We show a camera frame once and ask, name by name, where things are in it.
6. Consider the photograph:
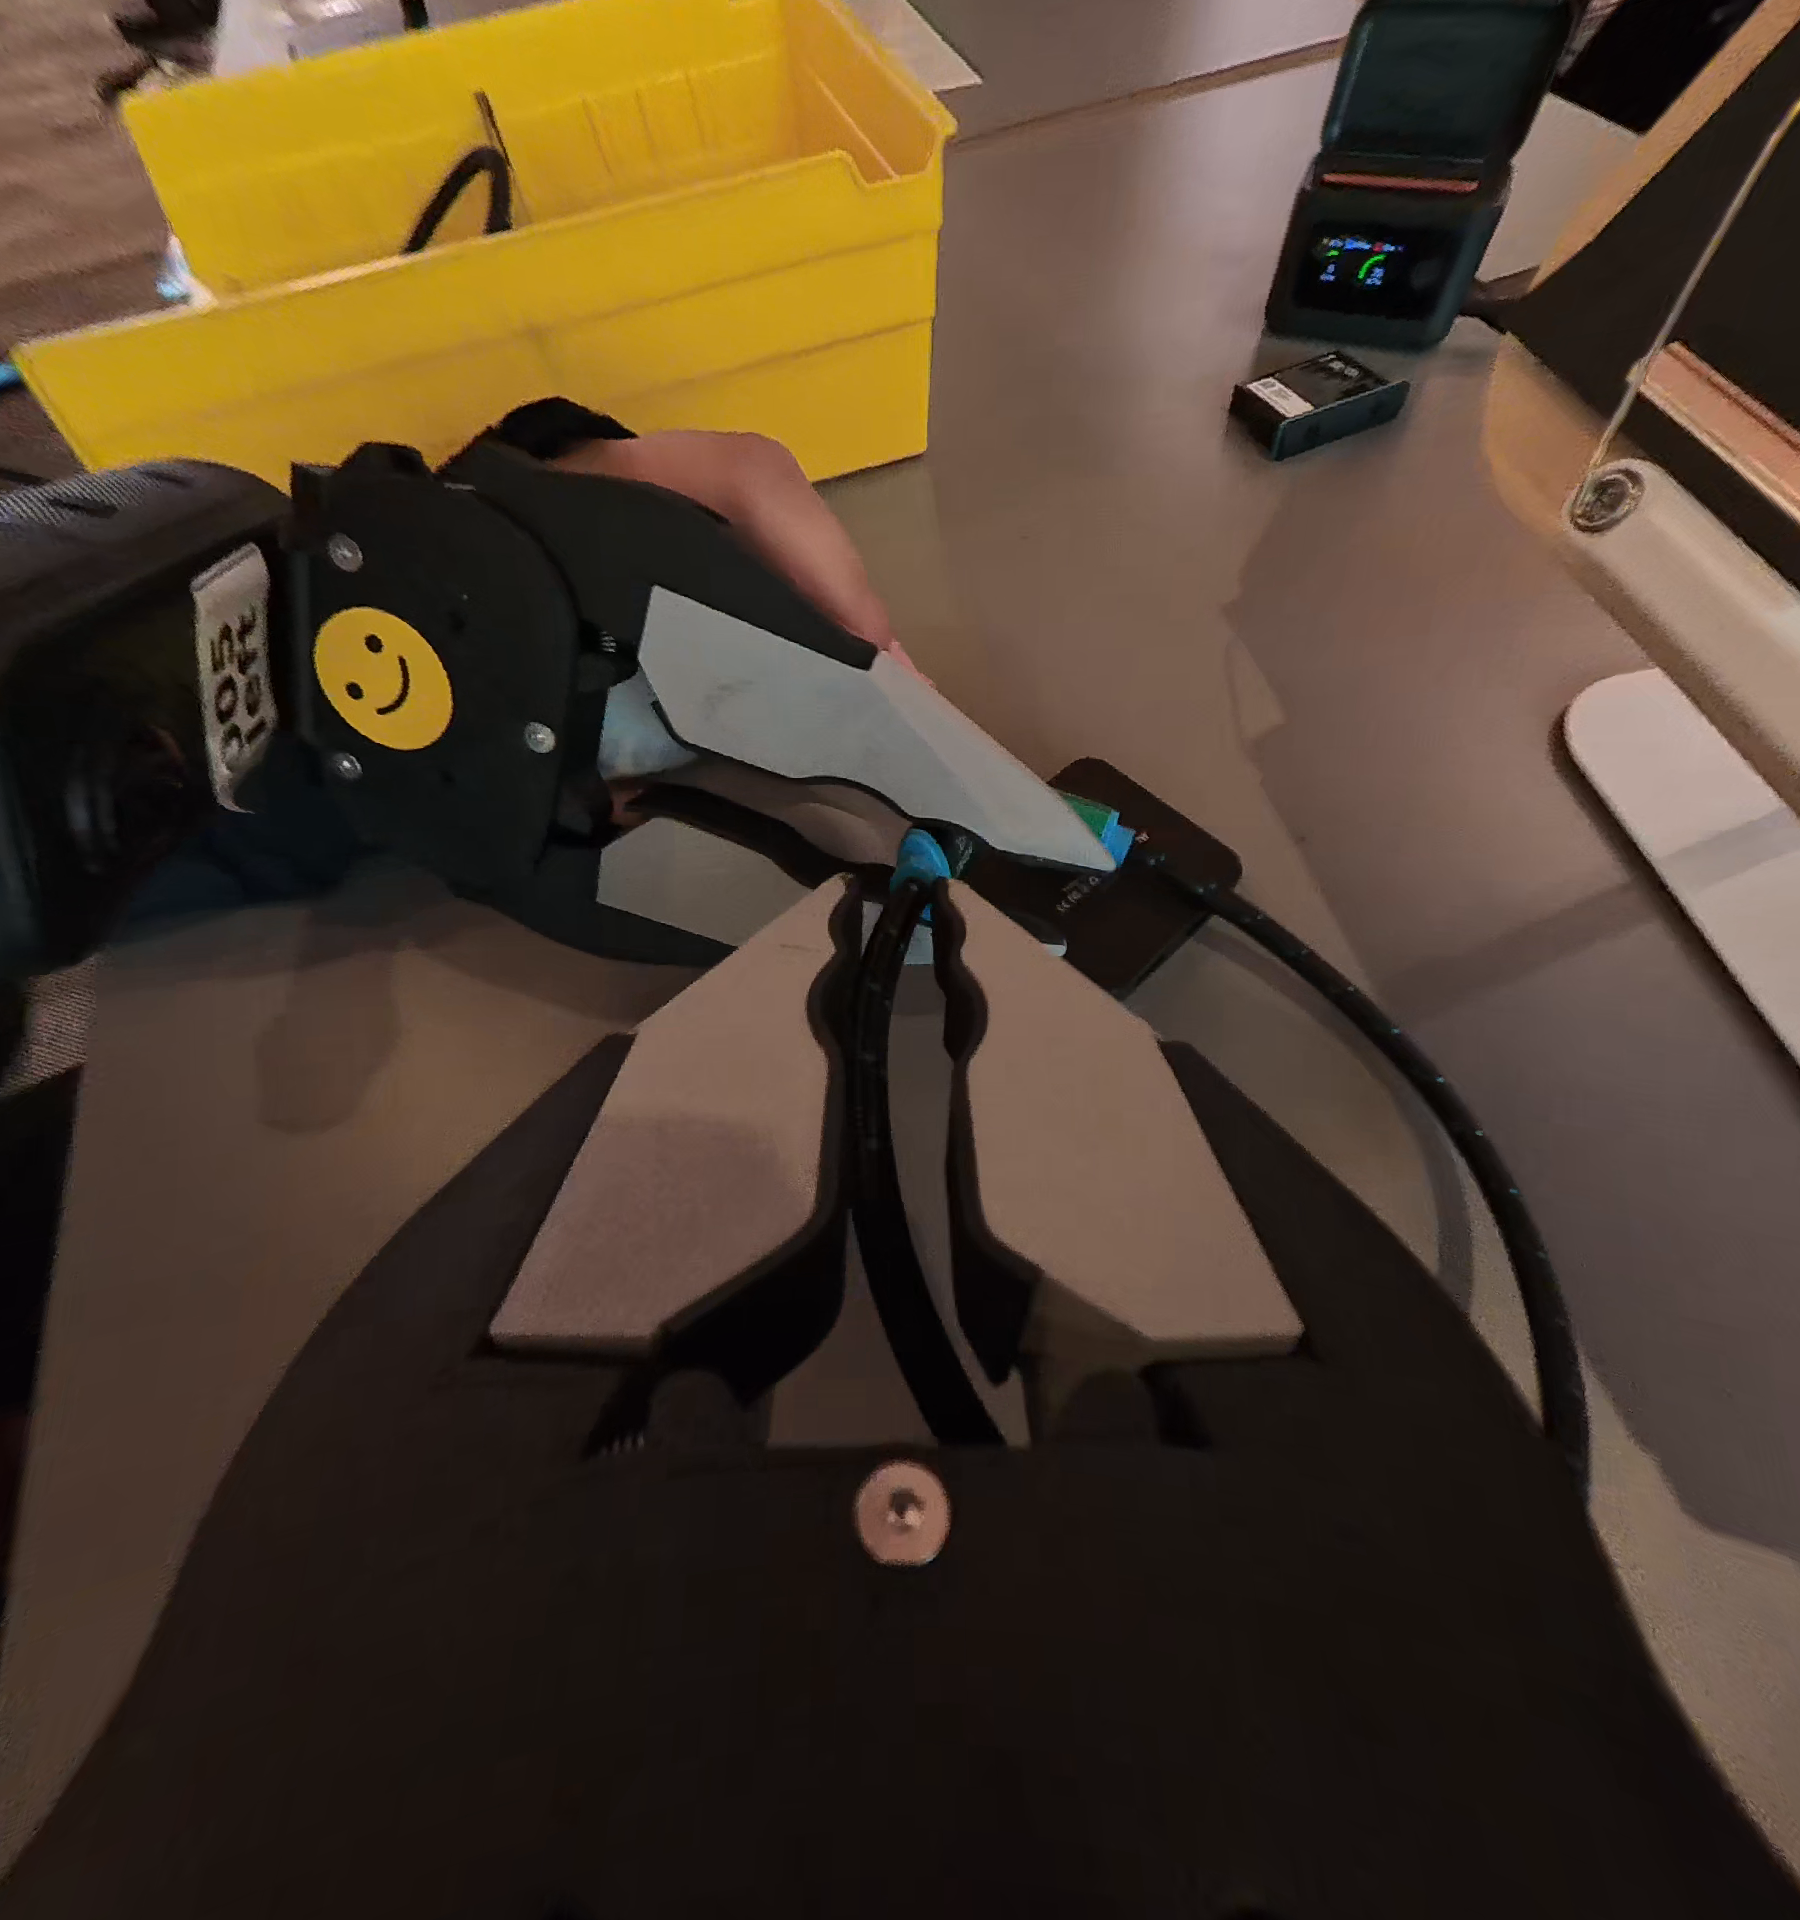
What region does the yellow plastic bin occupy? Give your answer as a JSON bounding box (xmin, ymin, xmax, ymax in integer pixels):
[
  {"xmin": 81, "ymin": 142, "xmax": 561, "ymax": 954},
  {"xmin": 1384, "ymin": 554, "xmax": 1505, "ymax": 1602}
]
[{"xmin": 15, "ymin": 0, "xmax": 961, "ymax": 486}]

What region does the dark green charger case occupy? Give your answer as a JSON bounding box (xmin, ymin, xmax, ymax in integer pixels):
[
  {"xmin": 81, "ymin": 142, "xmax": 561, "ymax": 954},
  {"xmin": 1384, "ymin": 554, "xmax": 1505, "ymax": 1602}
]
[{"xmin": 1268, "ymin": 0, "xmax": 1577, "ymax": 356}]

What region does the thin silver wire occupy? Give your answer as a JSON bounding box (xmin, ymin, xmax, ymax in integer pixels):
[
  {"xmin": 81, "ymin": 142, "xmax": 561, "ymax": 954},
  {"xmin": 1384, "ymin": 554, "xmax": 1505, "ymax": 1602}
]
[{"xmin": 1573, "ymin": 13, "xmax": 1800, "ymax": 536}]

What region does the person's left forearm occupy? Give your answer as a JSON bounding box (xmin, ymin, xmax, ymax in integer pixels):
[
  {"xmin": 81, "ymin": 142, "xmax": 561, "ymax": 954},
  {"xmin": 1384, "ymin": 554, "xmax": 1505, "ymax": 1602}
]
[{"xmin": 441, "ymin": 399, "xmax": 639, "ymax": 465}]

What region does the white monitor stand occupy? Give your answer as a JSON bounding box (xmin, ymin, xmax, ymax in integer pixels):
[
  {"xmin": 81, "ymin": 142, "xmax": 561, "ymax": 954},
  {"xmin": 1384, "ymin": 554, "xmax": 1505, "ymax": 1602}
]
[{"xmin": 1486, "ymin": 349, "xmax": 1800, "ymax": 1151}]

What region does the small black battery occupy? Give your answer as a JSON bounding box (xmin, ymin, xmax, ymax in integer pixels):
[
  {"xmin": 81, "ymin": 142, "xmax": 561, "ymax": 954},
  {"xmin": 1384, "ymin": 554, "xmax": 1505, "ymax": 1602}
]
[{"xmin": 1234, "ymin": 356, "xmax": 1414, "ymax": 464}]

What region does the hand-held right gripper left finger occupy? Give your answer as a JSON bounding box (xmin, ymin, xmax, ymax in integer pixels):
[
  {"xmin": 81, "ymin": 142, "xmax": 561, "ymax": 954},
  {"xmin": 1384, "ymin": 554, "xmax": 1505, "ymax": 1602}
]
[{"xmin": 486, "ymin": 869, "xmax": 849, "ymax": 1395}]

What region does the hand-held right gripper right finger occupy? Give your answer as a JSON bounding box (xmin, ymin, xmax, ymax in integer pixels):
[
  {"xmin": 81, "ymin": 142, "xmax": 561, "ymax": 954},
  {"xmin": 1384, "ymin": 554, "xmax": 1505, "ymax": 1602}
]
[{"xmin": 941, "ymin": 885, "xmax": 1307, "ymax": 1392}]

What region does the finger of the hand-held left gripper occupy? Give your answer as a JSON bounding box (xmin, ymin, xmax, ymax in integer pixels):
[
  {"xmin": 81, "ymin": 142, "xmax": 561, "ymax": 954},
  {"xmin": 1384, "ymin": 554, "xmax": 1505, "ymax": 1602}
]
[
  {"xmin": 639, "ymin": 522, "xmax": 1124, "ymax": 876},
  {"xmin": 536, "ymin": 814, "xmax": 1068, "ymax": 972}
]

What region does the person's left hand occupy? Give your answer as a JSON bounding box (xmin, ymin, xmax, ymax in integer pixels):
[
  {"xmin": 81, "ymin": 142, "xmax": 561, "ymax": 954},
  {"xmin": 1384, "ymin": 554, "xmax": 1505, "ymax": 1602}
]
[{"xmin": 598, "ymin": 429, "xmax": 936, "ymax": 692}]

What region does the black hdmi port adapter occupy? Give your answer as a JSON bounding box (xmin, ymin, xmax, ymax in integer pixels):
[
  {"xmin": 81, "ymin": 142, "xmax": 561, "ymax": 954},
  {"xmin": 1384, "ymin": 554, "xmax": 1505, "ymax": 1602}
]
[{"xmin": 1042, "ymin": 758, "xmax": 1244, "ymax": 1007}]

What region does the black cable in bin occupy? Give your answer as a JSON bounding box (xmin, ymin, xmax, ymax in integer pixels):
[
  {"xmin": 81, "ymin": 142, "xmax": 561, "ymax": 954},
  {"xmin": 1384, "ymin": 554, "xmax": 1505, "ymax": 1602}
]
[{"xmin": 401, "ymin": 91, "xmax": 518, "ymax": 258}]

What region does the black adapter pigtail cable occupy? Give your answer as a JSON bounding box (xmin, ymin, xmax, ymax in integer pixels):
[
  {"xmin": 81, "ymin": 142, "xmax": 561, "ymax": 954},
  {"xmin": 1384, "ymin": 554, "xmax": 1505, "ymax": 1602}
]
[{"xmin": 1176, "ymin": 885, "xmax": 1597, "ymax": 1485}]

